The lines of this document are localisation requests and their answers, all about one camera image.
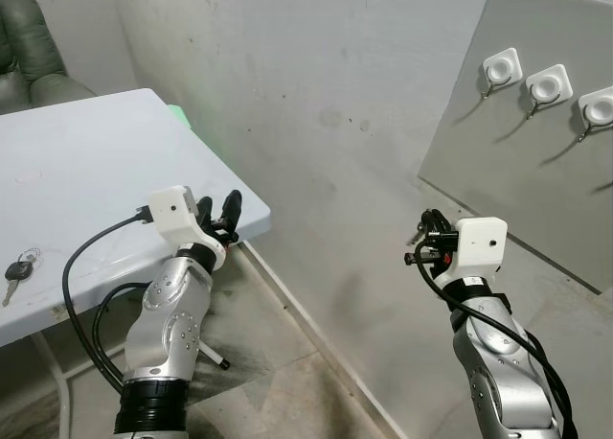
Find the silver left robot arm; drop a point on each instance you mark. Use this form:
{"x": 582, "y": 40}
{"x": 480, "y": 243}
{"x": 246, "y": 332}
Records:
{"x": 168, "y": 324}

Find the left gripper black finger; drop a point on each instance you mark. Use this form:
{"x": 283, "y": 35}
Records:
{"x": 204, "y": 209}
{"x": 232, "y": 209}

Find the pale blue folding table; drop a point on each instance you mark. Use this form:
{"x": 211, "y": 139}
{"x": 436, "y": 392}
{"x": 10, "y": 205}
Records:
{"x": 96, "y": 190}

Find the white adhesive wall hook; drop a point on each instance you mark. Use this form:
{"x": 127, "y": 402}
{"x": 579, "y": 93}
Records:
{"x": 502, "y": 68}
{"x": 549, "y": 84}
{"x": 599, "y": 106}

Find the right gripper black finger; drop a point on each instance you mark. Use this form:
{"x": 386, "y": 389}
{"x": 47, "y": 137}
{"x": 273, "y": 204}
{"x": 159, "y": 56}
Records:
{"x": 429, "y": 238}
{"x": 434, "y": 219}

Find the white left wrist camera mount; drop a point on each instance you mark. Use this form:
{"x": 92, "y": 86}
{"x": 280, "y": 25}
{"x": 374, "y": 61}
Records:
{"x": 170, "y": 214}

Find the light green plastic object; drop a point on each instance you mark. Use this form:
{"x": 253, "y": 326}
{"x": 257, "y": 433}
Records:
{"x": 179, "y": 116}

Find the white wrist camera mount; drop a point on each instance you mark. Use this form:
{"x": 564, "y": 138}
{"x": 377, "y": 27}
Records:
{"x": 481, "y": 245}
{"x": 170, "y": 214}

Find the grey wall board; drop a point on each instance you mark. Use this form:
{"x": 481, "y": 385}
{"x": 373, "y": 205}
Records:
{"x": 517, "y": 190}

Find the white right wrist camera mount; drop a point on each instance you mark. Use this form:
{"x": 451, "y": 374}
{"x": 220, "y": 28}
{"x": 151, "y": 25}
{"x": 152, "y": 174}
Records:
{"x": 481, "y": 245}

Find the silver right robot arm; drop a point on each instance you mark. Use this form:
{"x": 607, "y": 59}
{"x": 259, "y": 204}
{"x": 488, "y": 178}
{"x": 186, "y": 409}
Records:
{"x": 498, "y": 362}

